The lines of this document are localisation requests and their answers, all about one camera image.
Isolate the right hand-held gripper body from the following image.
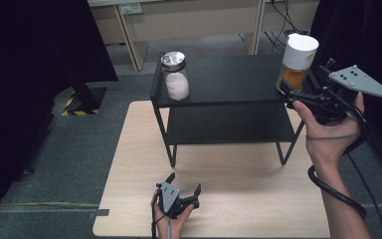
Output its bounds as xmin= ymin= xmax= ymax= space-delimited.
xmin=286 ymin=64 xmax=382 ymax=125

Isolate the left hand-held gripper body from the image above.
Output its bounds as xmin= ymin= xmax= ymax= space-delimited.
xmin=158 ymin=182 xmax=201 ymax=220

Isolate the amber bottle with white cap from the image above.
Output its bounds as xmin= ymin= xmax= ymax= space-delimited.
xmin=276 ymin=32 xmax=320 ymax=95

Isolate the black two-tier shelf rack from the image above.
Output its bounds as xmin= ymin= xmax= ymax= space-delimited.
xmin=149 ymin=44 xmax=322 ymax=168

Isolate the glass jar with silver lid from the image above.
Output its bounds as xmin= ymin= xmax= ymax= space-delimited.
xmin=160 ymin=51 xmax=191 ymax=102

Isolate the person's left hand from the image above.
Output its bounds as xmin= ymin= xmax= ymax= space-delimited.
xmin=150 ymin=190 xmax=195 ymax=239

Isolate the person's right hand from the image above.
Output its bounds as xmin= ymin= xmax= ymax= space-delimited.
xmin=291 ymin=92 xmax=366 ymax=171

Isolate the black curtain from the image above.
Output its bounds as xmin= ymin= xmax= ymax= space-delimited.
xmin=306 ymin=0 xmax=382 ymax=182
xmin=0 ymin=0 xmax=119 ymax=231

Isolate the dark tape piece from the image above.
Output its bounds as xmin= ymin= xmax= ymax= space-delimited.
xmin=89 ymin=208 xmax=110 ymax=219

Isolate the beige wooden desk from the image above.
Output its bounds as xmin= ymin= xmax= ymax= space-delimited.
xmin=88 ymin=0 xmax=321 ymax=73

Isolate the black stand base striped tape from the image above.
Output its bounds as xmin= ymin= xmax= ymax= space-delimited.
xmin=62 ymin=87 xmax=107 ymax=118

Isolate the left hand-held gripper cable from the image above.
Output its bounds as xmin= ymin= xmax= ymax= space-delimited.
xmin=150 ymin=195 xmax=173 ymax=239

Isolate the bundle of floor cables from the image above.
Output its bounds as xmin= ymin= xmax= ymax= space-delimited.
xmin=264 ymin=0 xmax=312 ymax=56

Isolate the long black floor cable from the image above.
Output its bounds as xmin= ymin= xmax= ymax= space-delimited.
xmin=346 ymin=152 xmax=382 ymax=239

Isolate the white wall socket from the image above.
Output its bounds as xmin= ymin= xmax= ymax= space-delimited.
xmin=118 ymin=3 xmax=143 ymax=16

